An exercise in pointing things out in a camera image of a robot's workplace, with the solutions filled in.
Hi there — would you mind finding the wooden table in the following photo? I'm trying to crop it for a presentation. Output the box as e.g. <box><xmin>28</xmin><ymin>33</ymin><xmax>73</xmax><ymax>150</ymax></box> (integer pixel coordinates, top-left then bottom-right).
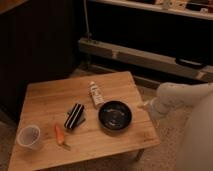
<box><xmin>7</xmin><ymin>70</ymin><xmax>162</xmax><ymax>171</ymax></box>

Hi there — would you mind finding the metal pole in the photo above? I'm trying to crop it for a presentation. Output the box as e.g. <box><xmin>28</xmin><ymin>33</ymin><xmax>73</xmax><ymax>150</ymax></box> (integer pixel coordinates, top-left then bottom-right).
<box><xmin>83</xmin><ymin>0</ymin><xmax>92</xmax><ymax>41</ymax></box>

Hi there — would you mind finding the upper shelf with items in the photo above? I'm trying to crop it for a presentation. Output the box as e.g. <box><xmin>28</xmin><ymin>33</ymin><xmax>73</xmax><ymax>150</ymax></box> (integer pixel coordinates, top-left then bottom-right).
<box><xmin>89</xmin><ymin>0</ymin><xmax>213</xmax><ymax>21</ymax></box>

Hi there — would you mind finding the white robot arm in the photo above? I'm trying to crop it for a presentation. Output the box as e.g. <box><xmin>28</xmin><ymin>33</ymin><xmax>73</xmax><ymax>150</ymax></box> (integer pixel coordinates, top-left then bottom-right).
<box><xmin>140</xmin><ymin>82</ymin><xmax>213</xmax><ymax>171</ymax></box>

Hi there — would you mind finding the clear plastic cup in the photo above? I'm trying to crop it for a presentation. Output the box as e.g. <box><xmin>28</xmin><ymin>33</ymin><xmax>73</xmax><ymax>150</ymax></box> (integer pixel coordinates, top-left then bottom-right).
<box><xmin>17</xmin><ymin>125</ymin><xmax>41</xmax><ymax>150</ymax></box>

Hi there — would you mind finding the orange carrot toy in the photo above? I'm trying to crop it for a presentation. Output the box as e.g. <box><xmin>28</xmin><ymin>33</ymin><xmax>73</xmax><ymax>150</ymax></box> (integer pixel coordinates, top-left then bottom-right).
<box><xmin>55</xmin><ymin>124</ymin><xmax>70</xmax><ymax>150</ymax></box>

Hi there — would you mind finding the white tube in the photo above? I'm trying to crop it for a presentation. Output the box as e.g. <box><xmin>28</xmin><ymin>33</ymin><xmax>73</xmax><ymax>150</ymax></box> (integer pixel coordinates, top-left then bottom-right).
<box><xmin>89</xmin><ymin>81</ymin><xmax>104</xmax><ymax>108</ymax></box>

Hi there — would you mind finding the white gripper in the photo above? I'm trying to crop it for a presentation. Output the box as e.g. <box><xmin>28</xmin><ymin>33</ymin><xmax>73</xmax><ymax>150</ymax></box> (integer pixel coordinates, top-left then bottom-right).
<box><xmin>137</xmin><ymin>98</ymin><xmax>167</xmax><ymax>118</ymax></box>

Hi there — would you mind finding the long grey case with handle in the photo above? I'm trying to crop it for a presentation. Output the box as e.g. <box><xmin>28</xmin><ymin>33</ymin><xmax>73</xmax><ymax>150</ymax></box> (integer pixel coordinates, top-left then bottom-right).
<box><xmin>78</xmin><ymin>38</ymin><xmax>213</xmax><ymax>82</ymax></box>

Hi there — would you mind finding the black ceramic bowl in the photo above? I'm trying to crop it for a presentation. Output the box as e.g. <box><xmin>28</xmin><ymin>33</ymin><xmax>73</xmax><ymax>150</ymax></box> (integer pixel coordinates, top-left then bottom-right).
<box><xmin>98</xmin><ymin>101</ymin><xmax>132</xmax><ymax>131</ymax></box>

